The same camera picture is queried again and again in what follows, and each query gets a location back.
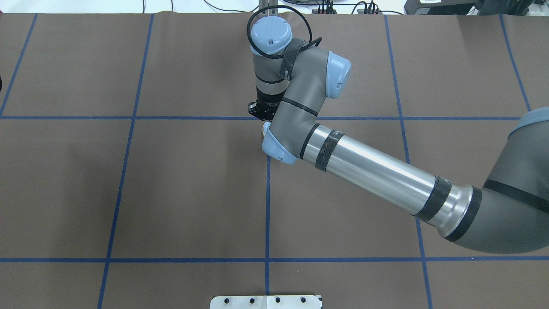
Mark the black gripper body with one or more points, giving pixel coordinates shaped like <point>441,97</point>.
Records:
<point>268,98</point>

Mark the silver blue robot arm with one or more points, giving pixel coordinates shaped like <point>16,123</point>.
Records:
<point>507,215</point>

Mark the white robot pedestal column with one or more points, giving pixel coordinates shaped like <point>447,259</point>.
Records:
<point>267,302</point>

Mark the black power adapter box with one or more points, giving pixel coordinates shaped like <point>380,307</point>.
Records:
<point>438,7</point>

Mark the aluminium frame post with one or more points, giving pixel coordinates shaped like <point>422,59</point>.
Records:
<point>268,8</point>

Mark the brown paper table cover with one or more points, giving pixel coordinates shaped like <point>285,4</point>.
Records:
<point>133,177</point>

